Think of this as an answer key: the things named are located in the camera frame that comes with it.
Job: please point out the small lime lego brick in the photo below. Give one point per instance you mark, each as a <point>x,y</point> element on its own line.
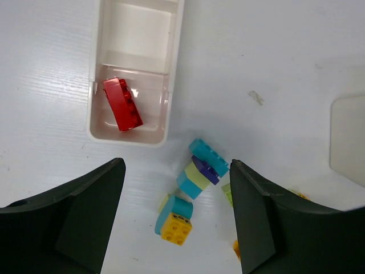
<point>228,194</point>

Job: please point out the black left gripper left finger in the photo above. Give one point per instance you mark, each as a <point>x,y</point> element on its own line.
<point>65,229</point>

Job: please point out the teal lime yellow lego cluster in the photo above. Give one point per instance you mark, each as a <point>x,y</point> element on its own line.
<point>174,221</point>

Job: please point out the yellow rounded lego brick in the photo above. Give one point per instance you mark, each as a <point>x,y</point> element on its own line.
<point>298,193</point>

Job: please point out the yellow butterfly lego brick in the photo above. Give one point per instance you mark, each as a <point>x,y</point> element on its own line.
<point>236,249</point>

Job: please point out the white sorting tray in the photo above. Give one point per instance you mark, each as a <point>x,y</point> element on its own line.
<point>347,138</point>
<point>137,41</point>

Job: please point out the teal and lime lego stack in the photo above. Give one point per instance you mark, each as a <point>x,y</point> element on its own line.
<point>192,182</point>

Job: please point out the white right sorting tray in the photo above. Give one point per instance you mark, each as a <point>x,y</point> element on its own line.
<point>347,138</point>

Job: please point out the white left sorting tray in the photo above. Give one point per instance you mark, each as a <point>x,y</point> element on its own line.
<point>137,41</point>

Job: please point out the purple lego brick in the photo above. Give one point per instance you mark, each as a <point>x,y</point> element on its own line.
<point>206,170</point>

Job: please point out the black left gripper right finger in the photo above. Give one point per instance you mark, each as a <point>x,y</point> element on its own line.
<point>281,232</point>

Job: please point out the long teal lego brick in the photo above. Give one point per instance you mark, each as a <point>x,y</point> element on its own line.
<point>204,152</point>

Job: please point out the red lego brick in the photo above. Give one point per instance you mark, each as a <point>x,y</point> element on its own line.
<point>122,104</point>

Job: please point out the clear tape scrap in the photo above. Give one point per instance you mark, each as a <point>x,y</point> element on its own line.
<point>256,97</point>

